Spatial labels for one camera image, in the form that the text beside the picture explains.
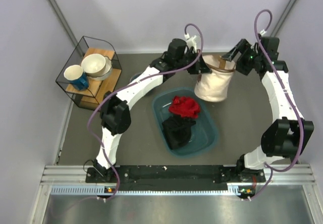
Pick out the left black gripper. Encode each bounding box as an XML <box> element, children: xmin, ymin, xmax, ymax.
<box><xmin>174</xmin><ymin>49</ymin><xmax>211</xmax><ymax>74</ymax></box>

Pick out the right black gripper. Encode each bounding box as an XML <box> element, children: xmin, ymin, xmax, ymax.
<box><xmin>221</xmin><ymin>39</ymin><xmax>262</xmax><ymax>76</ymax></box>

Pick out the cream cylindrical laundry bag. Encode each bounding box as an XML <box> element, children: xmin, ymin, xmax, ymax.
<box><xmin>194</xmin><ymin>55</ymin><xmax>236</xmax><ymax>102</ymax></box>

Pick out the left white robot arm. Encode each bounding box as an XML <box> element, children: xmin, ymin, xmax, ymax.
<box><xmin>93</xmin><ymin>35</ymin><xmax>210</xmax><ymax>182</ymax></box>

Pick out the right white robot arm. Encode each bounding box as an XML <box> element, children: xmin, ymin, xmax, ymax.
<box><xmin>221</xmin><ymin>36</ymin><xmax>314</xmax><ymax>182</ymax></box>

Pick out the red garment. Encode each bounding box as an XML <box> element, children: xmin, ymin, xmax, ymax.
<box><xmin>169</xmin><ymin>96</ymin><xmax>201</xmax><ymax>119</ymax></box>

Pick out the black garment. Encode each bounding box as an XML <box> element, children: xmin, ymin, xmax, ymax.
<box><xmin>162</xmin><ymin>115</ymin><xmax>196</xmax><ymax>150</ymax></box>

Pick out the blue bowl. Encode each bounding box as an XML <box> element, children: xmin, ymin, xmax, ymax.
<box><xmin>129</xmin><ymin>73</ymin><xmax>141</xmax><ymax>83</ymax></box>

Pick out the teal plastic basin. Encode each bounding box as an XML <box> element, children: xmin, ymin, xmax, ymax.
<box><xmin>152</xmin><ymin>87</ymin><xmax>219</xmax><ymax>157</ymax></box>

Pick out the cream ceramic bowl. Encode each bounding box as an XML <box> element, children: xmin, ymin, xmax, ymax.
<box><xmin>81</xmin><ymin>53</ymin><xmax>106</xmax><ymax>77</ymax></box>

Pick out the blue mug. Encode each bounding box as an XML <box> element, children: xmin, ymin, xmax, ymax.
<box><xmin>64</xmin><ymin>65</ymin><xmax>89</xmax><ymax>91</ymax></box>

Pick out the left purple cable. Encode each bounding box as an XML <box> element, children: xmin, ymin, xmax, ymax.
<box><xmin>87</xmin><ymin>23</ymin><xmax>204</xmax><ymax>201</ymax></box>

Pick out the black wire rack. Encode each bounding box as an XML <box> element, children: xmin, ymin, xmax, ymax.
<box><xmin>56</xmin><ymin>36</ymin><xmax>122</xmax><ymax>110</ymax></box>

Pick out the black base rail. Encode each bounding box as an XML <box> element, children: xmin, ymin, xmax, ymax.
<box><xmin>85</xmin><ymin>164</ymin><xmax>268</xmax><ymax>192</ymax></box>

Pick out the grey cable duct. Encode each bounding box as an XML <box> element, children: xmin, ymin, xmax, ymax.
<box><xmin>50</xmin><ymin>185</ymin><xmax>255</xmax><ymax>197</ymax></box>

